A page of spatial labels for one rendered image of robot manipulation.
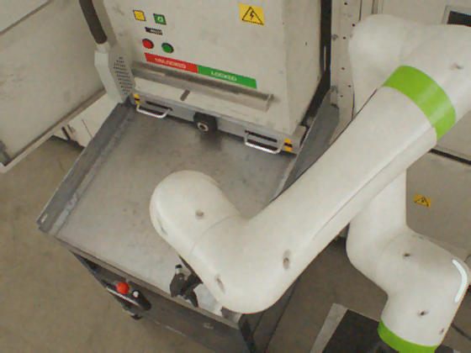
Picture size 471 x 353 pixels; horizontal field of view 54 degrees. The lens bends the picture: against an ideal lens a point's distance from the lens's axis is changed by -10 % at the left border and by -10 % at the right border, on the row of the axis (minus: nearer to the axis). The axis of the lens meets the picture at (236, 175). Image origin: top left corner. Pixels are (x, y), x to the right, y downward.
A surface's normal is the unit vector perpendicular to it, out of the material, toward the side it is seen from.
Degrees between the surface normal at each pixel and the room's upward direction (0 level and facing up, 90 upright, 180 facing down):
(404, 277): 54
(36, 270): 0
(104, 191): 0
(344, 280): 0
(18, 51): 90
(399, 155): 61
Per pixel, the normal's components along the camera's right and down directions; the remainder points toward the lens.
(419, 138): 0.32, 0.37
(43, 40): 0.68, 0.57
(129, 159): -0.11, -0.54
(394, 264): -0.80, -0.27
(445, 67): -0.15, -0.25
